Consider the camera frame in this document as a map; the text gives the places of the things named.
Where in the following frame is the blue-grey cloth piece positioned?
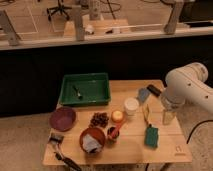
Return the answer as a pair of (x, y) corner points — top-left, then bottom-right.
(138, 88), (150, 103)

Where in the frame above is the green sponge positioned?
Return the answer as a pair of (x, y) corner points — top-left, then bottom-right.
(144, 127), (158, 148)

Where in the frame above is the brown bowl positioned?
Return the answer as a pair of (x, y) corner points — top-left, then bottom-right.
(79, 128), (106, 154)

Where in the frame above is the black-handled brush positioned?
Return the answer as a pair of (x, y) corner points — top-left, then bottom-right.
(48, 133), (82, 171)

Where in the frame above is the bunch of dark grapes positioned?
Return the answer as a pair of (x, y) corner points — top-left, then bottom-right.
(89, 113), (109, 128)

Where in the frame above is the white plastic cup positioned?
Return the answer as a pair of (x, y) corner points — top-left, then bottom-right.
(124, 98), (139, 116)

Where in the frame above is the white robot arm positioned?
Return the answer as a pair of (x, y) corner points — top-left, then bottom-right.
(160, 62), (213, 125)

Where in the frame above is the small dark cup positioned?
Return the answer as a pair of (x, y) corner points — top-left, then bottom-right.
(107, 127), (119, 142)

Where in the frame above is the wooden rolling pin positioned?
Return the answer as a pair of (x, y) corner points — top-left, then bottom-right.
(142, 105), (150, 126)

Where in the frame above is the green plastic tray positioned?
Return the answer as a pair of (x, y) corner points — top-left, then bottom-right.
(59, 73), (111, 107)

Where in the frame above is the office chair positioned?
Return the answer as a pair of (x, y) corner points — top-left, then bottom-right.
(46, 0), (71, 21)

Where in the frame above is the wooden table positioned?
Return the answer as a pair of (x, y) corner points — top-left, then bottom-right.
(42, 79), (193, 171)

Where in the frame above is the red spoon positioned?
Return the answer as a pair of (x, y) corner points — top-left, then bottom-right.
(109, 121), (125, 138)

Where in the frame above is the small spoon in tray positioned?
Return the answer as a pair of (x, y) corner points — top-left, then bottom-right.
(73, 85), (83, 100)

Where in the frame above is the yellow round toy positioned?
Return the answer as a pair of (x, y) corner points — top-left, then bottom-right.
(111, 110), (124, 123)

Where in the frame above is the purple plate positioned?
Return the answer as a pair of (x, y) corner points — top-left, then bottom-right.
(49, 106), (76, 132)

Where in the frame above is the grey cloth in bowl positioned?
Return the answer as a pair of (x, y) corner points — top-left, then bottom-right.
(82, 134), (102, 153)

